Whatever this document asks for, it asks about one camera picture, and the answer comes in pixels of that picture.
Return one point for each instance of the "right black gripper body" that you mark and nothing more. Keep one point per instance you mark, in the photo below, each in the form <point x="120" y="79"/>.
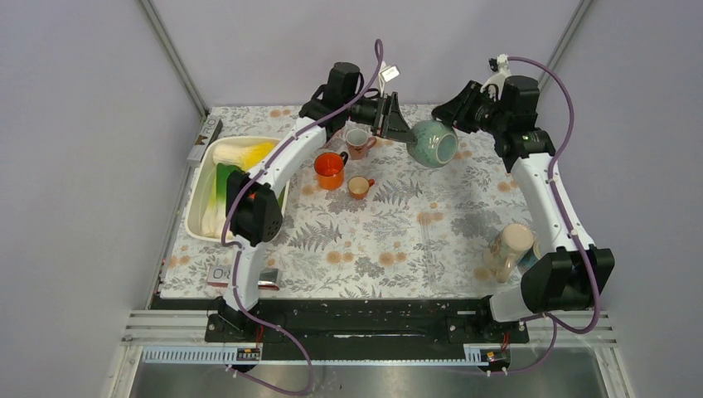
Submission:
<point x="480" y="112"/>

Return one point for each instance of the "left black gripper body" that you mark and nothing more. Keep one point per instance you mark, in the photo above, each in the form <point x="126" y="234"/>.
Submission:
<point x="382" y="104"/>

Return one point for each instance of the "green glazed mug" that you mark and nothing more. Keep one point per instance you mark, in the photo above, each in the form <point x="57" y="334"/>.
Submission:
<point x="434" y="145"/>

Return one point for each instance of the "salmon pink floral mug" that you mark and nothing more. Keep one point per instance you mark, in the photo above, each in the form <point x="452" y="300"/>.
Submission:
<point x="359" y="142"/>

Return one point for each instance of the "small red-orange mug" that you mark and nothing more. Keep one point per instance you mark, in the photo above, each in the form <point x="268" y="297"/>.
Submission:
<point x="358" y="186"/>

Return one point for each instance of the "orange mug black rim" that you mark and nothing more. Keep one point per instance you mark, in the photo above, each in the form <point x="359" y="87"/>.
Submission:
<point x="330" y="169"/>

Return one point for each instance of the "cream floral mug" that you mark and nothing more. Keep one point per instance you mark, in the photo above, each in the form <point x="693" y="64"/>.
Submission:
<point x="506" y="249"/>

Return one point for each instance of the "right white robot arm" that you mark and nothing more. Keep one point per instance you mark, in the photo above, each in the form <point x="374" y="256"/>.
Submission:
<point x="572" y="271"/>

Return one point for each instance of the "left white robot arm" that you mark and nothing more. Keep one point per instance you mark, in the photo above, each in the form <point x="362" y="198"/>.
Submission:
<point x="254" y="216"/>

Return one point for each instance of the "blue glazed mug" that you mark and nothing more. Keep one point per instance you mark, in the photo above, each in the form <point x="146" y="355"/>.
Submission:
<point x="530" y="258"/>

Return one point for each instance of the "floral table mat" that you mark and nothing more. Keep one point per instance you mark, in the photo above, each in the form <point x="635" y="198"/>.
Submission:
<point x="419" y="232"/>

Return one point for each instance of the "toy yellow cabbage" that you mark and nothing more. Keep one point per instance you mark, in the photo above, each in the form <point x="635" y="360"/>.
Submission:
<point x="244" y="157"/>

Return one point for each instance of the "white plastic tray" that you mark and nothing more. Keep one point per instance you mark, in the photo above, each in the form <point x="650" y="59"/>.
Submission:
<point x="197" y="215"/>

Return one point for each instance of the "silver snack packet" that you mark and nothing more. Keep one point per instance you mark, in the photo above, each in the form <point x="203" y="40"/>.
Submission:
<point x="220" y="275"/>

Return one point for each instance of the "toy green bok choy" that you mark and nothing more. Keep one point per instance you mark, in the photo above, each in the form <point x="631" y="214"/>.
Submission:
<point x="213" y="219"/>

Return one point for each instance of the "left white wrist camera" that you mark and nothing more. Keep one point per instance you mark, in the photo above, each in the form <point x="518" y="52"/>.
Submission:
<point x="385" y="75"/>

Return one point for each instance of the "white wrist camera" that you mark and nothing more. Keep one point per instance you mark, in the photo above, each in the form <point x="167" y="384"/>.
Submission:
<point x="500" y="68"/>
<point x="385" y="75"/>

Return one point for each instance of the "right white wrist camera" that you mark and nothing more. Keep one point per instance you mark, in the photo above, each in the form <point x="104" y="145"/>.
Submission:
<point x="500" y="68"/>

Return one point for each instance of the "grey box at wall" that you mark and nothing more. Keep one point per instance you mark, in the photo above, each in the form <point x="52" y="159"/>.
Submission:
<point x="208" y="133"/>

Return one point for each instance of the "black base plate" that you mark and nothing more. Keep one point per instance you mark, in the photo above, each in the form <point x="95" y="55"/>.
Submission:
<point x="362" y="330"/>

